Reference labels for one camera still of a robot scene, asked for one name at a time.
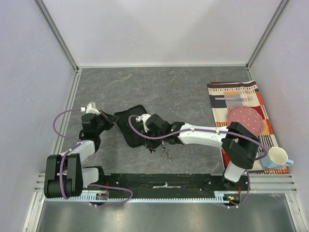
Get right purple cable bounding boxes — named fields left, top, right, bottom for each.
left=128, top=115, right=268, bottom=209

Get aluminium frame rail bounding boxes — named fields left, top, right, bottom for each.
left=34, top=0, right=79, bottom=72

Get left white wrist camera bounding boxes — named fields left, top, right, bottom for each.
left=80, top=102, right=100, bottom=115

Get black zippered tool case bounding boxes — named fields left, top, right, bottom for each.
left=113, top=104, right=165, bottom=154

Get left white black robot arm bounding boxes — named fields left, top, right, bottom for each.
left=44, top=110, right=119, bottom=200

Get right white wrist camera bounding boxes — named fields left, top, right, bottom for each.
left=136, top=114, right=151, bottom=133

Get pink dotted plate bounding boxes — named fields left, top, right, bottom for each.
left=227, top=106, right=264, bottom=135

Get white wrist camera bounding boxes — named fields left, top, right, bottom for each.
left=136, top=114, right=151, bottom=133
left=80, top=102, right=100, bottom=115

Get pink handled fork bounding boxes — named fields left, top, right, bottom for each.
left=215, top=97, right=253, bottom=102

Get colourful patterned placemat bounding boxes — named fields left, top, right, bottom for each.
left=207, top=81, right=289, bottom=174

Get silver hair scissors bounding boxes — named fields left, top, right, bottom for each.
left=161, top=141, right=172, bottom=162

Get light blue mug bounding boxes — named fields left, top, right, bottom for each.
left=260, top=147, right=294, bottom=169

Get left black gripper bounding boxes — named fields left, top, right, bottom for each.
left=94, top=110, right=119, bottom=135

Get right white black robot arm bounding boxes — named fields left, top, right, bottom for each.
left=138, top=114, right=261, bottom=190

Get purple cable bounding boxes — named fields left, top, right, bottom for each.
left=53, top=108, right=134, bottom=208
left=128, top=115, right=268, bottom=209

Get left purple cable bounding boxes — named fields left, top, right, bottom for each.
left=53, top=108, right=134, bottom=208

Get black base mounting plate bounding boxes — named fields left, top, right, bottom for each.
left=78, top=173, right=252, bottom=200

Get white slotted cable duct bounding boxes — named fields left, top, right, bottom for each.
left=45, top=191, right=241, bottom=203

